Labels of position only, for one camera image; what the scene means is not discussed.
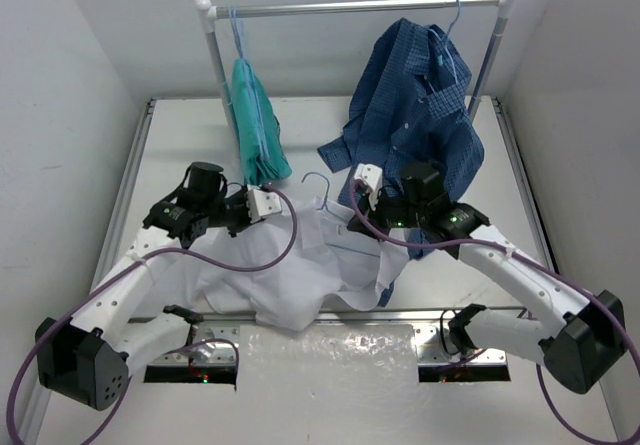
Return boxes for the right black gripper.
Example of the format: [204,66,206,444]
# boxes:
[348,182,427,241]

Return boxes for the light blue wire hanger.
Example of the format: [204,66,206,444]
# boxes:
[301,171,379,258]

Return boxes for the white shirt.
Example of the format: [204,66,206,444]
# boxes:
[134,195,410,332]

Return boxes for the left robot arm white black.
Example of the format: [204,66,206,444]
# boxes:
[36,162,259,411]

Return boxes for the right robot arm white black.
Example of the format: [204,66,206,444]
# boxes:
[349,162,627,394]

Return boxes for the blue checked shirt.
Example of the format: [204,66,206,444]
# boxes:
[317,18,486,308]

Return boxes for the light blue hanger under blue shirt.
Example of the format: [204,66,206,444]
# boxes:
[434,0,461,84]

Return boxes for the light blue hanger with teal garment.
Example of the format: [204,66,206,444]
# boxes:
[229,6,269,159]

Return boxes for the teal green garment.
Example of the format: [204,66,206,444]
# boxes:
[231,58,292,185]

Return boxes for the crinkled white plastic sheet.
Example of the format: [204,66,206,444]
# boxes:
[239,324,418,390]

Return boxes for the white and silver clothes rack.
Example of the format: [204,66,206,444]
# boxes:
[194,0,517,141]

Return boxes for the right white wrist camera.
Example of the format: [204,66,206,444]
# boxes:
[354,163,383,208]

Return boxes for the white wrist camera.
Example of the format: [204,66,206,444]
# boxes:
[247,187,282,224]
[354,163,383,208]

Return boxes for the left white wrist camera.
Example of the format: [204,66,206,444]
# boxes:
[247,187,282,224]

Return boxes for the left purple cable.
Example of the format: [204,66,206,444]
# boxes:
[7,184,302,445]

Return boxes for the purple cable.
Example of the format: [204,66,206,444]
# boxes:
[7,184,302,445]
[348,179,640,444]

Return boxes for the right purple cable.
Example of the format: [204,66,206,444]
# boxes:
[348,179,640,444]

